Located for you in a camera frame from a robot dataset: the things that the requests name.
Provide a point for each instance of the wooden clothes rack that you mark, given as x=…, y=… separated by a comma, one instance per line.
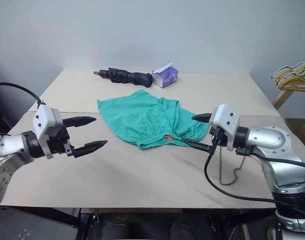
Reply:
x=280, y=98

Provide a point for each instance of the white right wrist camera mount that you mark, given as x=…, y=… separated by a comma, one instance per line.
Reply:
x=226, y=117

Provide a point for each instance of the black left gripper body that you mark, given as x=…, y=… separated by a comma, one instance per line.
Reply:
x=58, y=145

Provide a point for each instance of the purple tissue box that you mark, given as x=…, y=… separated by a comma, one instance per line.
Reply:
x=165, y=78

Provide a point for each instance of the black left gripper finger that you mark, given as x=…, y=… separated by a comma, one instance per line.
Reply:
x=78, y=121
x=88, y=148

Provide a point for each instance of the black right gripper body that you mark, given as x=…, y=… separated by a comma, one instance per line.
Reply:
x=214, y=136

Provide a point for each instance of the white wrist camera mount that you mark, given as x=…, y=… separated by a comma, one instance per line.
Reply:
x=226, y=117
x=43, y=117

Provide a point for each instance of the bunch of hangers on rack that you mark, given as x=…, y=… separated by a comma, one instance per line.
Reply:
x=282, y=71

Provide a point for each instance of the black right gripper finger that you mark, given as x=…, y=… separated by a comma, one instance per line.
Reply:
x=197, y=145
x=202, y=117

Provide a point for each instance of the green shorts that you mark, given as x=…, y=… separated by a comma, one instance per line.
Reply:
x=132, y=117

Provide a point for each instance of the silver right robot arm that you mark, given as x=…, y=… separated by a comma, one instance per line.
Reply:
x=267, y=138

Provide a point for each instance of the black purple folded umbrella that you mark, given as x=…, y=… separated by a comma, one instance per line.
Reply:
x=127, y=76

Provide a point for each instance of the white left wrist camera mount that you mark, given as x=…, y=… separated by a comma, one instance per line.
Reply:
x=43, y=117

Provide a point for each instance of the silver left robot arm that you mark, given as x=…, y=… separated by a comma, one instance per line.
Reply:
x=7, y=145

